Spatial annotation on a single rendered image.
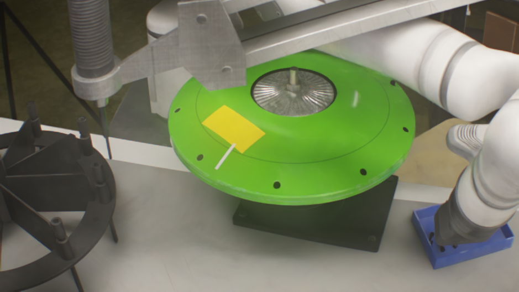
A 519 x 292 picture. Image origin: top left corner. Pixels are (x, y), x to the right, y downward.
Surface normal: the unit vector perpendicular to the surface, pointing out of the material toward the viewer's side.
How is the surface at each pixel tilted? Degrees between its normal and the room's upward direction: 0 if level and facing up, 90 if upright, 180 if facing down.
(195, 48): 90
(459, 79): 59
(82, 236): 4
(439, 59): 50
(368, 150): 23
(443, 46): 32
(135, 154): 0
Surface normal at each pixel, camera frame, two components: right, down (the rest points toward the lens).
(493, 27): -0.60, 0.49
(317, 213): 0.39, 0.55
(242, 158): -0.20, -0.52
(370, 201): -0.01, -0.79
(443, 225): -0.94, -0.14
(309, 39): 0.07, 0.60
